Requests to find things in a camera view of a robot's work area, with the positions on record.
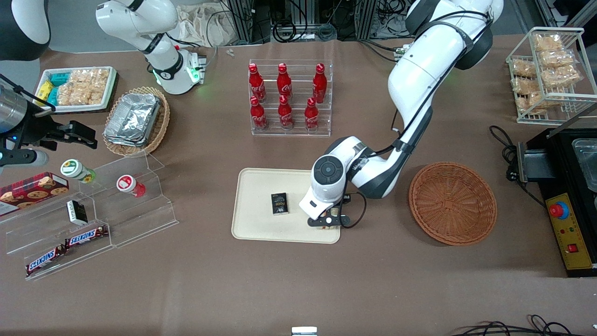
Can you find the clear plastic container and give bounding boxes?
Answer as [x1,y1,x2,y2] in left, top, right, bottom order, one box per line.
[571,138,597,193]

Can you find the black machine housing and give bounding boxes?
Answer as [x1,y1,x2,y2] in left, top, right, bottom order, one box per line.
[515,125,597,279]

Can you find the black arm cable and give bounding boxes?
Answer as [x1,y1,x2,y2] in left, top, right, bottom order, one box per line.
[373,9,493,157]

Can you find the green sunflower cup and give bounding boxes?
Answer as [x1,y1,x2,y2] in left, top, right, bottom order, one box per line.
[61,159,97,184]

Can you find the black and white small box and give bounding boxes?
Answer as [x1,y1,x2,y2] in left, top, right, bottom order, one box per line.
[67,200,88,226]

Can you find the black floor cables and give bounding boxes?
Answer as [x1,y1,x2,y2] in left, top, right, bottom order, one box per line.
[449,314,597,336]

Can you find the white rectangular snack tray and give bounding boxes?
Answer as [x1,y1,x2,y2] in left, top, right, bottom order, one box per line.
[35,66,117,114]

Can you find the beige cloth bag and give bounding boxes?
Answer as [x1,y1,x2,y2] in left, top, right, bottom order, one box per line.
[174,2,230,48]

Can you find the red lid yogurt cup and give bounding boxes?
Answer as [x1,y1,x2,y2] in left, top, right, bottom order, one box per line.
[116,175,146,198]

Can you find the round brown wicker basket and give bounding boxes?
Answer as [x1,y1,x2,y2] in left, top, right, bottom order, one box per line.
[409,161,498,246]

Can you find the black power cable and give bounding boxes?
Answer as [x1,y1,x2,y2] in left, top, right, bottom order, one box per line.
[489,125,547,209]

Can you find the yellow control panel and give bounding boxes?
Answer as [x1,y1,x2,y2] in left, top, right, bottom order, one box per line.
[546,193,594,271]

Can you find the cream plastic tray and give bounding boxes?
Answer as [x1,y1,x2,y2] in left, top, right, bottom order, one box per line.
[232,168,341,244]

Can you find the clear acrylic bottle rack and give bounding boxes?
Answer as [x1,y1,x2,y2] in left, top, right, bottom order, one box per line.
[249,59,333,138]

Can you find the clear bag of crackers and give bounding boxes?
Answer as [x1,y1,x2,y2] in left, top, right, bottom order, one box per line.
[70,69,111,88]
[84,85,107,105]
[57,82,85,106]

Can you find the aluminium foil tray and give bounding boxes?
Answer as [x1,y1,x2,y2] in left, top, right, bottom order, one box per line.
[103,126,157,148]
[106,93,160,140]

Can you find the grey aluminium bar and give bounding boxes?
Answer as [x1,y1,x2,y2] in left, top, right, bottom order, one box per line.
[547,102,597,140]

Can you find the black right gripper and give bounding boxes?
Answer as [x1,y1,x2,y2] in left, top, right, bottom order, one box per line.
[19,116,98,151]

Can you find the clear bag of fried snacks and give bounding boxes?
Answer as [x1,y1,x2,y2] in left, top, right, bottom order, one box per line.
[510,59,538,78]
[526,91,556,115]
[539,49,575,69]
[541,65,582,88]
[512,77,542,95]
[534,34,563,52]

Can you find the red tartan cookie box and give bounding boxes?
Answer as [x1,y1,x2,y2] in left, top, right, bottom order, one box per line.
[0,172,69,216]

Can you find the aluminium frame profile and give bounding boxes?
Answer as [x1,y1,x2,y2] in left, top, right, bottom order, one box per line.
[219,0,273,45]

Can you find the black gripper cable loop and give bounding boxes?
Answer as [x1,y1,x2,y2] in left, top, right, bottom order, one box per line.
[340,190,368,230]

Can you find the white wire rack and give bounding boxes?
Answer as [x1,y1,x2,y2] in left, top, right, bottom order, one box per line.
[506,27,597,125]

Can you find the coiled black cable bundle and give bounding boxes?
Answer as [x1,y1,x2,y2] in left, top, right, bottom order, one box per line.
[271,0,339,43]

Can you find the red cola bottle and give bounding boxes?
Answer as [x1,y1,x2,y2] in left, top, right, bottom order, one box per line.
[312,63,328,104]
[248,63,267,103]
[277,63,293,98]
[278,95,294,130]
[304,97,319,132]
[250,96,269,131]

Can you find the clear acrylic stepped shelf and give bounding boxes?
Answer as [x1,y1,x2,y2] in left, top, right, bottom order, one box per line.
[0,150,180,281]

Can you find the grey metal bracket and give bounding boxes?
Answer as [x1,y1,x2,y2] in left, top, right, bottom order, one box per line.
[515,142,556,183]

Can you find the oval wicker basket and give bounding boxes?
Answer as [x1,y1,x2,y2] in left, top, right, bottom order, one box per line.
[103,86,171,157]

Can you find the Snickers chocolate bar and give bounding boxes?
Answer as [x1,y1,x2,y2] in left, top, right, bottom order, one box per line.
[64,226,110,249]
[25,245,67,276]

